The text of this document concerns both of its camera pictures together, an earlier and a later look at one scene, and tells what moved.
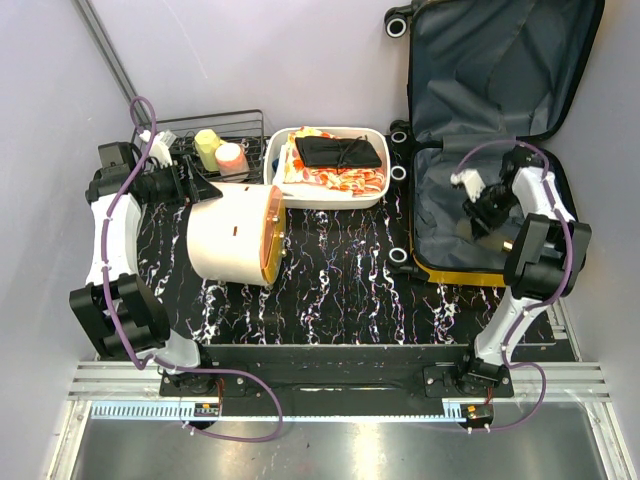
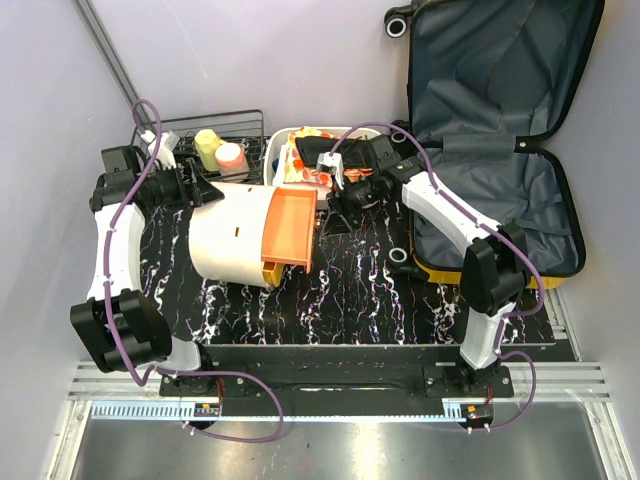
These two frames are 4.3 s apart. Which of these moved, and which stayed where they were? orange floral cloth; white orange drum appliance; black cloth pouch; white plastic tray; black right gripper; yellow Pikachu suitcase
Moved: black right gripper; white plastic tray; white orange drum appliance
Stayed: orange floral cloth; black cloth pouch; yellow Pikachu suitcase
